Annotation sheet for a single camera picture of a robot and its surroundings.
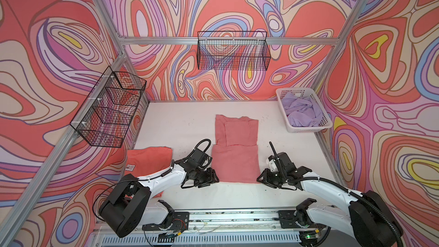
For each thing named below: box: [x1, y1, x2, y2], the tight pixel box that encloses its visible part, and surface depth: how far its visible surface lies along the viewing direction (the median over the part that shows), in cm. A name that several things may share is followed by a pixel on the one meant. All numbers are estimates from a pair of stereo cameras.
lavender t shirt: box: [281, 92, 322, 127], surface depth 108 cm
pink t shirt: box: [211, 114, 261, 184], surface depth 95 cm
